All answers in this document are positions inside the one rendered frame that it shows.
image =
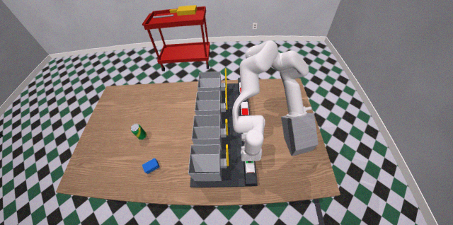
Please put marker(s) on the green drink can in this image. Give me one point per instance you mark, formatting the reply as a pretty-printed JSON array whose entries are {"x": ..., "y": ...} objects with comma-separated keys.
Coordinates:
[{"x": 138, "y": 131}]

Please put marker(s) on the blue plastic box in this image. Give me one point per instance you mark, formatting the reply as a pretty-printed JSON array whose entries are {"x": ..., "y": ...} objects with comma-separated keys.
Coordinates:
[{"x": 150, "y": 166}]

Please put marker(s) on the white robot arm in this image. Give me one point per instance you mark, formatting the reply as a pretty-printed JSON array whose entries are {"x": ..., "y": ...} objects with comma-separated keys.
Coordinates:
[{"x": 260, "y": 58}]

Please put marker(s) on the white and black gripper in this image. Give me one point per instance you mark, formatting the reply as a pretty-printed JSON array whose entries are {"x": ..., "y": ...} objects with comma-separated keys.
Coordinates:
[{"x": 244, "y": 156}]

